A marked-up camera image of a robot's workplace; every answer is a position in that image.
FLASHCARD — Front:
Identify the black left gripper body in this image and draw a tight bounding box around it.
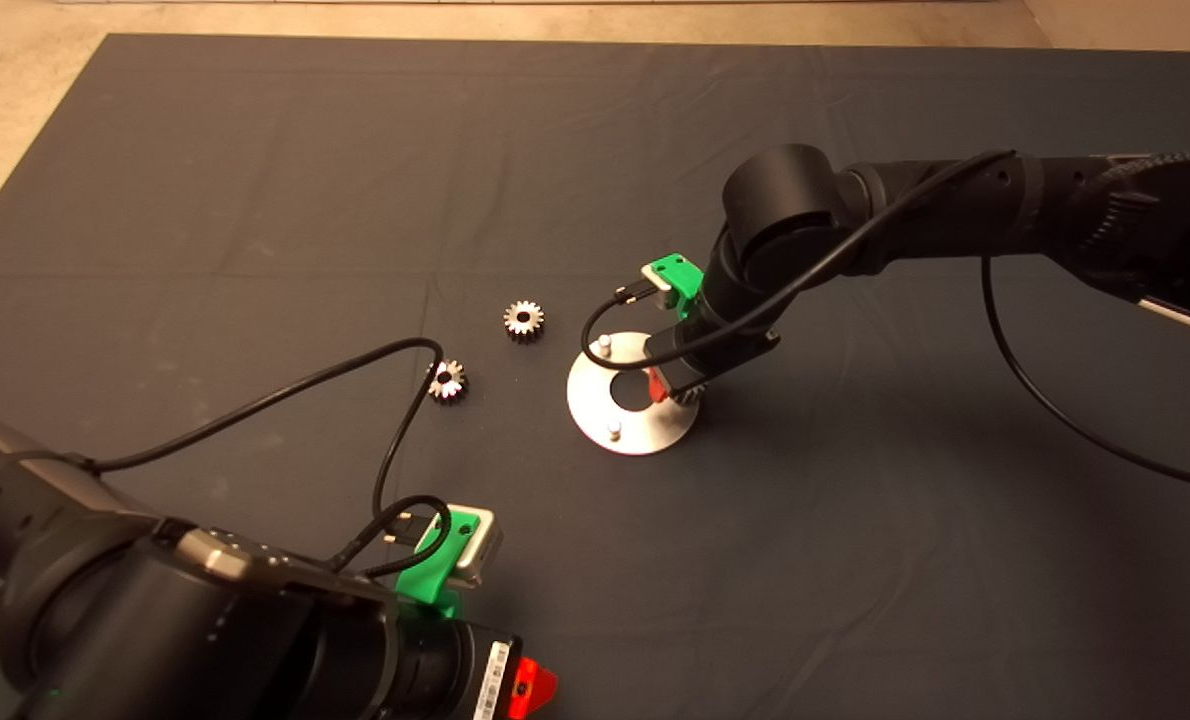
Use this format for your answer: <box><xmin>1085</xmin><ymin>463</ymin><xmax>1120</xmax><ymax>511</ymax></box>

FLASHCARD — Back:
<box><xmin>387</xmin><ymin>610</ymin><xmax>524</xmax><ymax>720</ymax></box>

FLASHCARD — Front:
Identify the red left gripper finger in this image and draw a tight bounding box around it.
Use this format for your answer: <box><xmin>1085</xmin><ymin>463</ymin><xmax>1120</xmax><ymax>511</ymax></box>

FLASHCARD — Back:
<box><xmin>508</xmin><ymin>658</ymin><xmax>560</xmax><ymax>720</ymax></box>

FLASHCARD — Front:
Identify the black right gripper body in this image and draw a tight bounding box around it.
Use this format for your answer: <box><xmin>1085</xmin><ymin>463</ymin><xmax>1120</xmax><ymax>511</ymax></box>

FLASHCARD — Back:
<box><xmin>645</xmin><ymin>288</ymin><xmax>784</xmax><ymax>394</ymax></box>

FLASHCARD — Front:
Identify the round metal carrier plate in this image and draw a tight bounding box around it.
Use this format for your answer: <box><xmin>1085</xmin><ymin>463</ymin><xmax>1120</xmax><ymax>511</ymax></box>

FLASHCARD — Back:
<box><xmin>566</xmin><ymin>331</ymin><xmax>701</xmax><ymax>456</ymax></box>

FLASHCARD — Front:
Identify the dark grey table cloth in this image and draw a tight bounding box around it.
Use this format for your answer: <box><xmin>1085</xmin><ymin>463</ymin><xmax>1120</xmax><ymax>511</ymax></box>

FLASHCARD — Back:
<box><xmin>0</xmin><ymin>33</ymin><xmax>1190</xmax><ymax>720</ymax></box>

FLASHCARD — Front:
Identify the green right camera mount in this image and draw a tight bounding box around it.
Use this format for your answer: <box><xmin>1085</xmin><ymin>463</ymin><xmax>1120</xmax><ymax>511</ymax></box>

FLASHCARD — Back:
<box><xmin>645</xmin><ymin>253</ymin><xmax>706</xmax><ymax>321</ymax></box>

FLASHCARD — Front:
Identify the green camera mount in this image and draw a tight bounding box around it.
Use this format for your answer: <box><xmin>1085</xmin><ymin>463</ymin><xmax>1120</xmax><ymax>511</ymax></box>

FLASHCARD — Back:
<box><xmin>645</xmin><ymin>253</ymin><xmax>706</xmax><ymax>321</ymax></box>
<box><xmin>395</xmin><ymin>506</ymin><xmax>482</xmax><ymax>621</ymax></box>

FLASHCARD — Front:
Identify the black right camera cable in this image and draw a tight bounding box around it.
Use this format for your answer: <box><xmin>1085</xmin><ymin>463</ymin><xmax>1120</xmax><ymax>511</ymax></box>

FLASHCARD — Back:
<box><xmin>582</xmin><ymin>148</ymin><xmax>1190</xmax><ymax>494</ymax></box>

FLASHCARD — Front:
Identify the green left camera mount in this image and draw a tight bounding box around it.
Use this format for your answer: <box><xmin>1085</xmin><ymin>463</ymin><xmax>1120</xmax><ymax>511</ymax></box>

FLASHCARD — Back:
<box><xmin>395</xmin><ymin>506</ymin><xmax>482</xmax><ymax>621</ymax></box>

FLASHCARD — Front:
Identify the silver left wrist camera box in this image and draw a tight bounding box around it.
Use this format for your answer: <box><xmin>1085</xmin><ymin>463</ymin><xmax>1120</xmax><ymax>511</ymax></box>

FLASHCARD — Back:
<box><xmin>450</xmin><ymin>508</ymin><xmax>504</xmax><ymax>589</ymax></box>

